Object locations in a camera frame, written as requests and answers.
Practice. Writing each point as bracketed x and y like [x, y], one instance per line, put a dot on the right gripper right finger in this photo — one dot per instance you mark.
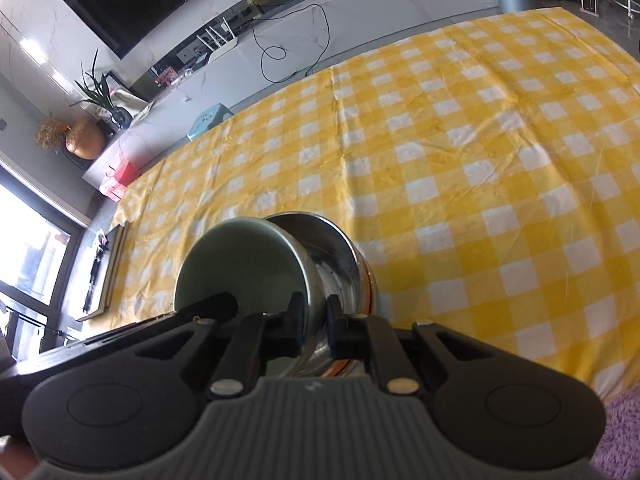
[371, 340]

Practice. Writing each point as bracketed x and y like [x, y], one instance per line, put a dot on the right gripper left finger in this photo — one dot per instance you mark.
[258, 339]

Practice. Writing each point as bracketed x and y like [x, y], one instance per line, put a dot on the orange steel bowl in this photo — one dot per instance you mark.
[344, 272]

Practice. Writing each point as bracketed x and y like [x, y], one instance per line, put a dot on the green ceramic bowl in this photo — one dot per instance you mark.
[261, 266]

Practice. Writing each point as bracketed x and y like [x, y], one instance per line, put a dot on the person's hand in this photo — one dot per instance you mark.
[17, 461]

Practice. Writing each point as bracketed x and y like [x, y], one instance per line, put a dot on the black pen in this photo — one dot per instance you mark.
[93, 278]

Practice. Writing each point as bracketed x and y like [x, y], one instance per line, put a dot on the pink binder clip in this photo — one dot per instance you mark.
[102, 240]

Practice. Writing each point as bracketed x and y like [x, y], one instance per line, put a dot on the yellow checked tablecloth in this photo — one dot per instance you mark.
[488, 171]

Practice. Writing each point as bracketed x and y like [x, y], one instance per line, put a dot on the pink box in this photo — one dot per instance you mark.
[117, 179]

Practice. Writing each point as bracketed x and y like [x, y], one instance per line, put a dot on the blue plastic stool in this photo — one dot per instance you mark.
[207, 120]

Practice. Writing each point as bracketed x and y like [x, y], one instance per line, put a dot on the copper vase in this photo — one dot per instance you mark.
[85, 139]

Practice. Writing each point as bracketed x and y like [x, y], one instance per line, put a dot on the dried flowers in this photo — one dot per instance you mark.
[51, 133]

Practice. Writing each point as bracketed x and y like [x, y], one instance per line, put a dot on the white wifi router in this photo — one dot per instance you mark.
[218, 38]

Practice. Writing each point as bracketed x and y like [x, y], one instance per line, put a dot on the green plant in blue vase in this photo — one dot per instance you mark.
[95, 91]

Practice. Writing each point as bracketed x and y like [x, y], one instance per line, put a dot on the white TV console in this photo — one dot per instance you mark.
[307, 37]

